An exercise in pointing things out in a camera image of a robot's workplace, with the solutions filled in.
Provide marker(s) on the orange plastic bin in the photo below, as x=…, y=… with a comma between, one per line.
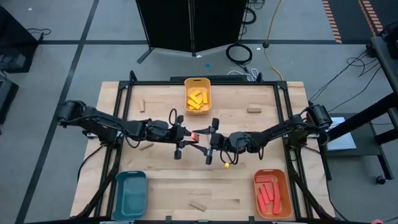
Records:
x=283, y=174

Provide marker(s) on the pink object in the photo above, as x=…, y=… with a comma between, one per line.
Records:
x=377, y=222

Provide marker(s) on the black folding divider panel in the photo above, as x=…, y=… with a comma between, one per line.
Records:
x=168, y=25

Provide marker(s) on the black power strip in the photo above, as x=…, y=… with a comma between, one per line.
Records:
x=217, y=77

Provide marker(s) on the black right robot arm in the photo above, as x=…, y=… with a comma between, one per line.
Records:
x=280, y=132

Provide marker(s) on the black case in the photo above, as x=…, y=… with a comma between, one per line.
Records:
x=6, y=99

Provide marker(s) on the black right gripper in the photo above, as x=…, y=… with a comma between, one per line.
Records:
x=230, y=142

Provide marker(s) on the black desk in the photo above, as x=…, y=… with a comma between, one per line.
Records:
x=15, y=37

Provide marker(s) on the natural wooden block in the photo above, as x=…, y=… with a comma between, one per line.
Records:
x=142, y=105
x=198, y=205
x=254, y=109
x=146, y=146

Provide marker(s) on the yellow plastic bin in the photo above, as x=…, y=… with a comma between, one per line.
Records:
x=199, y=86

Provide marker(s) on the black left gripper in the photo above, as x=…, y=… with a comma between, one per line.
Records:
x=163, y=132

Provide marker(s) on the black caster wheel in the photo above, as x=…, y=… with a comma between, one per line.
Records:
x=381, y=179

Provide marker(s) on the black cart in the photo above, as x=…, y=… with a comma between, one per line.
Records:
x=367, y=146

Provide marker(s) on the black metal table frame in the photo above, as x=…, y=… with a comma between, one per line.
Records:
x=202, y=83

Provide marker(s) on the teal plastic bin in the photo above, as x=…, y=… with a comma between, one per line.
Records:
x=130, y=199

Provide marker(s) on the white paper sheet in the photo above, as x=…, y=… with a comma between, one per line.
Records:
x=342, y=143

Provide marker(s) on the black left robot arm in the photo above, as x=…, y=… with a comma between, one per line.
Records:
x=102, y=124

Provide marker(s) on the gray workbench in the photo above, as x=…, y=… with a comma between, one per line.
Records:
x=388, y=65

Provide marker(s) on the gray device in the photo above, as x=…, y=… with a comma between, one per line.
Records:
x=15, y=60

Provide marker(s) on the black mat orange-striped edges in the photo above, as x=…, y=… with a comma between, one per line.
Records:
x=348, y=15

